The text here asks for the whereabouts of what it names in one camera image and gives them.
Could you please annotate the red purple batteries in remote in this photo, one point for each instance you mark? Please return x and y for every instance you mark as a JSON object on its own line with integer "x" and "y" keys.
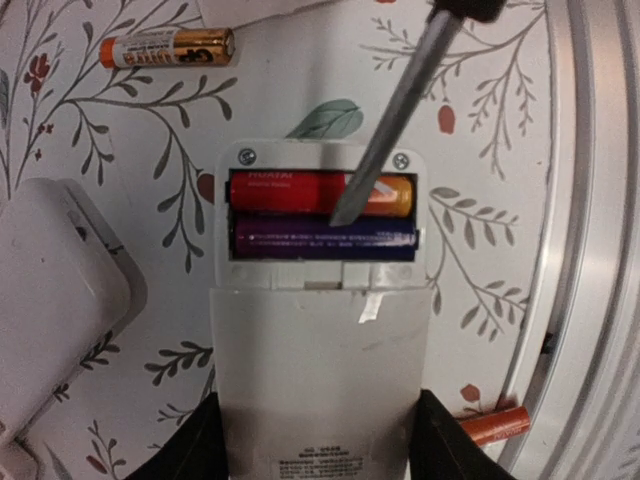
{"x": 314, "y": 192}

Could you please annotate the floral patterned table mat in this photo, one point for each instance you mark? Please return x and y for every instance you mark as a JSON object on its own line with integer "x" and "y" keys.
{"x": 142, "y": 145}

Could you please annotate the small white remote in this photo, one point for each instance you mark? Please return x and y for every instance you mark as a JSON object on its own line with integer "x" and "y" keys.
{"x": 319, "y": 363}

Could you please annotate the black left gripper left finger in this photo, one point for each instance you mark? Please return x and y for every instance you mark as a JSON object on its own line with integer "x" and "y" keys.
{"x": 195, "y": 452}

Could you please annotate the white remote control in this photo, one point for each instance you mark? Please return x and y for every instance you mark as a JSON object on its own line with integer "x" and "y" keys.
{"x": 66, "y": 282}

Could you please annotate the purple AAA battery in remote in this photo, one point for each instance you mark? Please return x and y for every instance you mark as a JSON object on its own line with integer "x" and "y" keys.
{"x": 306, "y": 237}

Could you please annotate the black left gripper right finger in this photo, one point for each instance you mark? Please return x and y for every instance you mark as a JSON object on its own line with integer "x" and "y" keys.
{"x": 440, "y": 448}

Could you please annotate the orange AAA battery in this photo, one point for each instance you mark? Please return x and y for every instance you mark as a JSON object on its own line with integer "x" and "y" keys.
{"x": 497, "y": 426}

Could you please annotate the yellow handled screwdriver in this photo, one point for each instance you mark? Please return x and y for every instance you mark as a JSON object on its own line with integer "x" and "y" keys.
{"x": 443, "y": 24}

